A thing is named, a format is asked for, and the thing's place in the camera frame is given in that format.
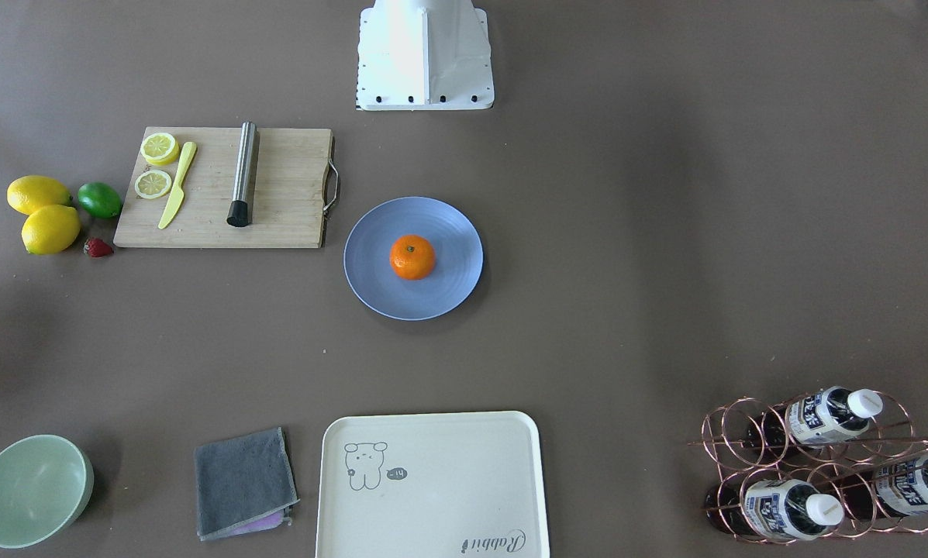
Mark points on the yellow plastic knife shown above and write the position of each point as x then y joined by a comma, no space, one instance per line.
177,193

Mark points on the orange mandarin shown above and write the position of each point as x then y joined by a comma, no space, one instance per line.
412,258

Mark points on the cream rabbit tray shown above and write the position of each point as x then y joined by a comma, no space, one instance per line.
466,484

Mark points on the green bowl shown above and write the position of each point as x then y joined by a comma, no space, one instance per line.
45,484

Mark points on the green lime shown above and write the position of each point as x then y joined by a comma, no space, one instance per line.
99,200

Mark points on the red strawberry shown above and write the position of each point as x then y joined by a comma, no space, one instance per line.
95,247

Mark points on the wooden cutting board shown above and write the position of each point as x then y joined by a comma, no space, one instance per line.
287,197

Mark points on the yellow lemon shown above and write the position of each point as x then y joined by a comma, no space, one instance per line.
51,229
29,193

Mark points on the steel muddler with black tip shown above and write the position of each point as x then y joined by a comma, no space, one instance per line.
239,214

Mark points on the lemon slice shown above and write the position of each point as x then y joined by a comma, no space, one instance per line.
153,184
160,149

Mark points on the tea bottle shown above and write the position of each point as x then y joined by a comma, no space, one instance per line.
773,511
833,415
893,491

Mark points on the blue plate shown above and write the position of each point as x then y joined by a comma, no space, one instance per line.
458,250

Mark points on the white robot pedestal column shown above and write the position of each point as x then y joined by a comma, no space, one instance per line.
424,56

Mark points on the grey folded cloth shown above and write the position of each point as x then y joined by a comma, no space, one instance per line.
243,485

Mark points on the copper wire bottle rack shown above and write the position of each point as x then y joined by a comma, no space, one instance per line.
890,439

